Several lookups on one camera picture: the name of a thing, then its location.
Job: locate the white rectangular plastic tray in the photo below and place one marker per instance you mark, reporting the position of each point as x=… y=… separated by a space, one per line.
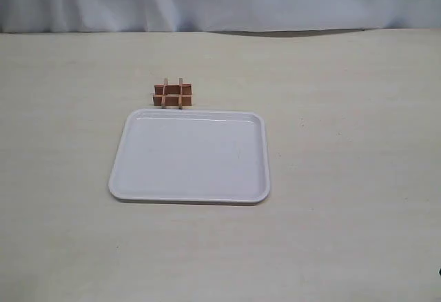
x=191 y=156

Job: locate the white backdrop curtain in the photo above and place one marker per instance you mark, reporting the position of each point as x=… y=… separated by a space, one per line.
x=23 y=16

